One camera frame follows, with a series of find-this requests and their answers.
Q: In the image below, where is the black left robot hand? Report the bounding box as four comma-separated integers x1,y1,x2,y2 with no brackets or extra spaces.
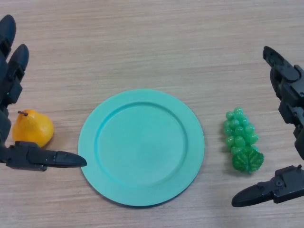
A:
0,14,87,171

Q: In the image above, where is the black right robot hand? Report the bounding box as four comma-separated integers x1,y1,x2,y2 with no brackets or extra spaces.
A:
231,46,304,208

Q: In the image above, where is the yellow pear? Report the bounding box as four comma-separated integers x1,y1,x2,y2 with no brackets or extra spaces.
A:
12,109,55,148

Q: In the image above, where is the green round plate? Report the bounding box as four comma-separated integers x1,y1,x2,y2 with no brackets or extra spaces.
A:
77,89,205,208

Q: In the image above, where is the green grape bunch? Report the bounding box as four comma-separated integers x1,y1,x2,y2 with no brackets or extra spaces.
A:
222,106,265,175

